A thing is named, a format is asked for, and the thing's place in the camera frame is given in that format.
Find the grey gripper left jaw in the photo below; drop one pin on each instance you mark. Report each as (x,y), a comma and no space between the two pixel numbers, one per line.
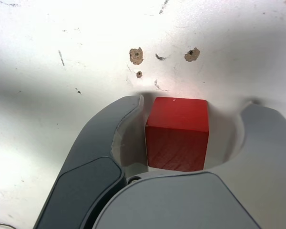
(85,167)

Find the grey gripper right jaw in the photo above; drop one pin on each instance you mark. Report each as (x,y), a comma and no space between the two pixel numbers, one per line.
(205,202)

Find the red cube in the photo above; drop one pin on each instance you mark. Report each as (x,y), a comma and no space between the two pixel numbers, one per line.
(176,138)

